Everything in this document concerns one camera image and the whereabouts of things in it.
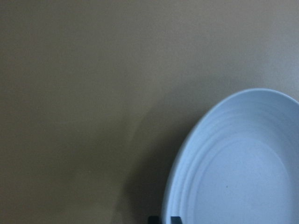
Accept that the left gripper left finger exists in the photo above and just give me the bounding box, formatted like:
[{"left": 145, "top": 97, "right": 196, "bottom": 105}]
[{"left": 148, "top": 216, "right": 161, "bottom": 224}]

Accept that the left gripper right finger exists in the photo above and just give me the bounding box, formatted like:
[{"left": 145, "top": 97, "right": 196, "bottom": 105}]
[{"left": 171, "top": 216, "right": 181, "bottom": 224}]

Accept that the blue plate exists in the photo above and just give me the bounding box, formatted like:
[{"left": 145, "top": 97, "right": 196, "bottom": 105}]
[{"left": 161, "top": 89, "right": 299, "bottom": 224}]

